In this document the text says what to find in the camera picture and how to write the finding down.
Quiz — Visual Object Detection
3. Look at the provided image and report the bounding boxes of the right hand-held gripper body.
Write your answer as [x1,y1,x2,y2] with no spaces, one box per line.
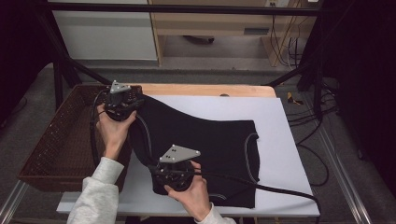
[152,144,202,192]

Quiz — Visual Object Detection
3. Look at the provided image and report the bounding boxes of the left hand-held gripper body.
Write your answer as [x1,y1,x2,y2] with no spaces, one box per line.
[104,79,135,122]

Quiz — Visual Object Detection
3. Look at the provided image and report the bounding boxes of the black knit vest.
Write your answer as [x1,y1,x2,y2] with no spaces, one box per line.
[128,94,262,210]

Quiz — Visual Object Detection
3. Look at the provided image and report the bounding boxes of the brown woven basket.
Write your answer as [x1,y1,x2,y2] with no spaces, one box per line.
[17,84,147,193]

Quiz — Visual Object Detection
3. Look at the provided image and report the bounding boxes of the person's left hand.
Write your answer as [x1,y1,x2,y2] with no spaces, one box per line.
[95,104,138,161]

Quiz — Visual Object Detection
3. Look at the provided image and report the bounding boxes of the person's right hand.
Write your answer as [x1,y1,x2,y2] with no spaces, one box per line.
[163,160,209,223]

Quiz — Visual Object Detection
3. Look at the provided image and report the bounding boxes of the wooden table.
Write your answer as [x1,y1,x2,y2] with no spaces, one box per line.
[108,82,277,99]

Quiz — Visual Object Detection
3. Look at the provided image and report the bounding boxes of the black metal stand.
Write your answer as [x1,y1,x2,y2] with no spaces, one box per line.
[264,31,325,121]
[36,12,115,110]

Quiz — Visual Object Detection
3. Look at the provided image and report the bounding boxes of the white cabinet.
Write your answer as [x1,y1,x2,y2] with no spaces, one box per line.
[46,0,159,62]

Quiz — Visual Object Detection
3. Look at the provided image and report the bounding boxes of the dark object under desk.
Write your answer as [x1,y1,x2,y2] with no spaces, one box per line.
[182,35,216,46]

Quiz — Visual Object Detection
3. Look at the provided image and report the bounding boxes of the white table sheet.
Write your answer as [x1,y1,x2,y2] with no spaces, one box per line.
[56,94,321,218]

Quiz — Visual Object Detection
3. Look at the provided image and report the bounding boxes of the black metal crossbar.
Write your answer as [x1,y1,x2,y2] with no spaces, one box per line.
[46,1,322,18]

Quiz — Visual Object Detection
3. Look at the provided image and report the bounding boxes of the light wooden desk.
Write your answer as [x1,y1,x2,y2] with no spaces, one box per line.
[147,0,319,68]

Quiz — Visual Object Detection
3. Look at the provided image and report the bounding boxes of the black curtain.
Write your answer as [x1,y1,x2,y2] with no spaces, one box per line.
[0,0,56,126]
[319,0,396,198]

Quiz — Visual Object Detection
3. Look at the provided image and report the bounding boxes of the black and yellow tape piece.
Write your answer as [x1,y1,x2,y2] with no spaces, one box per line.
[286,91,304,106]

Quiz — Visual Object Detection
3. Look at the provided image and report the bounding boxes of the left hand-held gripper black cable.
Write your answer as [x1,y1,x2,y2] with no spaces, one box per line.
[89,88,112,170]

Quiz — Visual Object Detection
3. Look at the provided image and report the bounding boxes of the aluminium floor rail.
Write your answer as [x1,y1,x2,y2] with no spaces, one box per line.
[0,180,28,224]
[313,124,374,224]

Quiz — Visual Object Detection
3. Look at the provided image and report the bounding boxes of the black floor cables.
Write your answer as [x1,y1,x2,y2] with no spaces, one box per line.
[285,79,341,188]

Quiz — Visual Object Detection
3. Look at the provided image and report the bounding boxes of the hanging cables bundle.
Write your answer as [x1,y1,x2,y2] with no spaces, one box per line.
[269,0,305,68]

